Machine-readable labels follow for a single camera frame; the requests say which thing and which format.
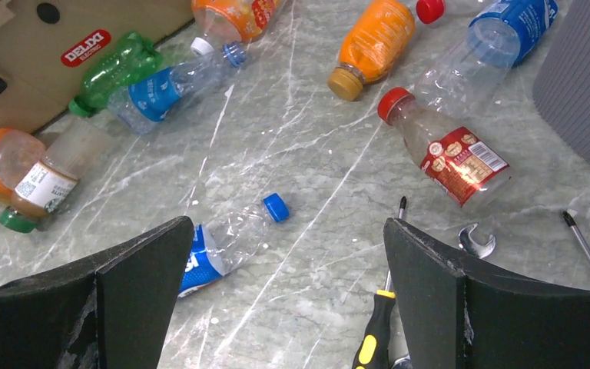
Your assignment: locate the clear bottle blue label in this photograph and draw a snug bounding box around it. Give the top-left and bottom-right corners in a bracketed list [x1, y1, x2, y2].
[106, 42, 247, 135]

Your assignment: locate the tan plastic toolbox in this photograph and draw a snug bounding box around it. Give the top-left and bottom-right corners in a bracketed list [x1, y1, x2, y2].
[0, 1, 193, 132]

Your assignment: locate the yellow black screwdriver right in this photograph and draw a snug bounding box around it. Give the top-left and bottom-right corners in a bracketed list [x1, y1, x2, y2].
[562, 211, 590, 264]

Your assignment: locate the clear bottle red cap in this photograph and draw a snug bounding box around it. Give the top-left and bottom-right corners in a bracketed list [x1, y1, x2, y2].
[415, 0, 493, 25]

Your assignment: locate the silver open-end wrench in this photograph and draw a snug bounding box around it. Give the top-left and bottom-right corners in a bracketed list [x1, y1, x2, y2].
[458, 223, 496, 259]

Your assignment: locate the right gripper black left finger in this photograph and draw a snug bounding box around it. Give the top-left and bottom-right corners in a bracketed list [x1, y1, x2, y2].
[0, 216, 194, 368]

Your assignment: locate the brown bottle green cap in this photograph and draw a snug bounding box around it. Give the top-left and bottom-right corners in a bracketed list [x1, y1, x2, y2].
[0, 119, 113, 234]

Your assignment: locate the orange juice bottle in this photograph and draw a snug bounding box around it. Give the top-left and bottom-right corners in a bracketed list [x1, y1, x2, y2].
[327, 0, 416, 101]

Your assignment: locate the large orange label bottle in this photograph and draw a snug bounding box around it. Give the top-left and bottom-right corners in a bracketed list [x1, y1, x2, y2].
[190, 0, 283, 56]

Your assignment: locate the yellow black screwdriver left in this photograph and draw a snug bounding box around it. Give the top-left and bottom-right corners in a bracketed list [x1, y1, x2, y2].
[352, 196, 409, 369]

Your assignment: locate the green plastic bottle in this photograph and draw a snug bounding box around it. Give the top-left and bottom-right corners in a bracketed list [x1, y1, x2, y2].
[68, 31, 164, 118]

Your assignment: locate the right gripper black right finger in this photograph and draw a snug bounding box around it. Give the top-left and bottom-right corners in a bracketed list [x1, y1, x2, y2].
[383, 218, 590, 368]

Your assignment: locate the yellow black screwdriver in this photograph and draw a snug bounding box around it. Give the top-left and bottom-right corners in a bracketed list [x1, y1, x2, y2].
[352, 196, 409, 369]
[562, 211, 590, 264]

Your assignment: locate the blue label water bottle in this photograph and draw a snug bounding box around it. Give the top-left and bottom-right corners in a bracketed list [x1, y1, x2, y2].
[413, 1, 559, 119]

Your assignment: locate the grey mesh waste bin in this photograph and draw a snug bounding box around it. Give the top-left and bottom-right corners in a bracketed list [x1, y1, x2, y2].
[532, 1, 590, 164]

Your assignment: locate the red label sauce bottle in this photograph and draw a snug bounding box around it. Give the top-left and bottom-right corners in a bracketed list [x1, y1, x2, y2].
[377, 87, 514, 210]

